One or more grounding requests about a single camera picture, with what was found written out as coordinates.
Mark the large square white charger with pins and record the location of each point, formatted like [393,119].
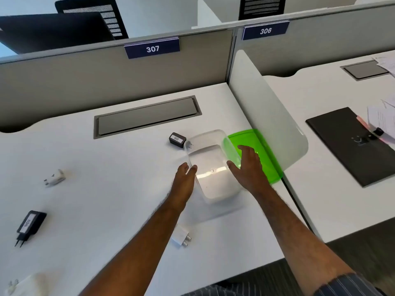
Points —
[31,286]

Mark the blue desk number sign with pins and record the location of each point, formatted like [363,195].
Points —
[265,30]
[152,48]

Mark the long black charger white label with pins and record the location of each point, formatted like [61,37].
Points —
[31,223]

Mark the clear plastic container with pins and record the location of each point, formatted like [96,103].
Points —
[210,184]

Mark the person's left forearm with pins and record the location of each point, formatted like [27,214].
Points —
[139,252]

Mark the white charger round pins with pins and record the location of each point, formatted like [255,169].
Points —
[179,235]

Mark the person's right forearm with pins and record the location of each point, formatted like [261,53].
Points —
[293,234]

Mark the compact black charger white label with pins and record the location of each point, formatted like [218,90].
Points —
[176,139]

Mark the person's left hand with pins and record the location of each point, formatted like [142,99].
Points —
[183,188]

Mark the pile of printed papers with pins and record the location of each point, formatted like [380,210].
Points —
[382,117]

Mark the green lid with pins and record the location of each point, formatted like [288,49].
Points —
[268,172]

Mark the small black clip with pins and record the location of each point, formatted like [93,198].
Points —
[378,131]

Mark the black monitor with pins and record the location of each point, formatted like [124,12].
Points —
[46,30]

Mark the white desk side divider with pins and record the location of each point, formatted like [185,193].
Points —
[205,15]
[262,104]

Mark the beige desk partition panel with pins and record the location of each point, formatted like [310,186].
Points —
[77,83]
[324,36]

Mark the person's right hand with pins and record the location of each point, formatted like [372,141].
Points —
[251,172]

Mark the black mesh office chair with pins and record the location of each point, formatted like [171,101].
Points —
[262,7]
[108,15]

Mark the black notebook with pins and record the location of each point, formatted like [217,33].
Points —
[348,144]

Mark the small white plug adapter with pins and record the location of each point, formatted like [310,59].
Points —
[56,178]

